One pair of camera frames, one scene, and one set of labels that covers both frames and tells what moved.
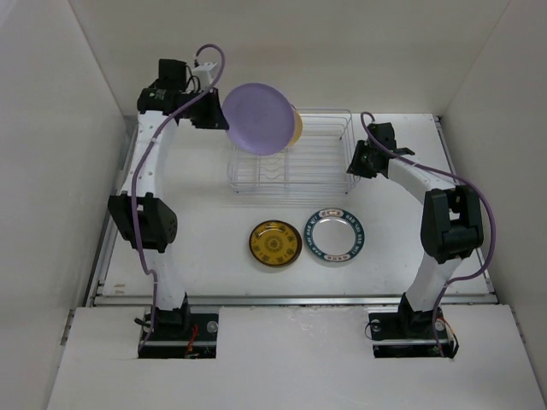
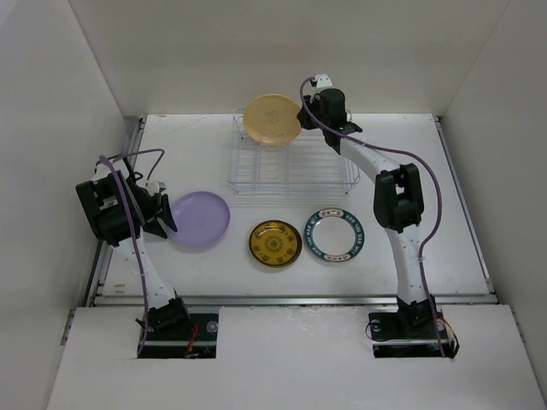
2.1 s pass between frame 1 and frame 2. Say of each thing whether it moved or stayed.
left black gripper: moved
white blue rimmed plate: stayed
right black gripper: moved
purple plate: moved
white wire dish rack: stayed
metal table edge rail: stayed
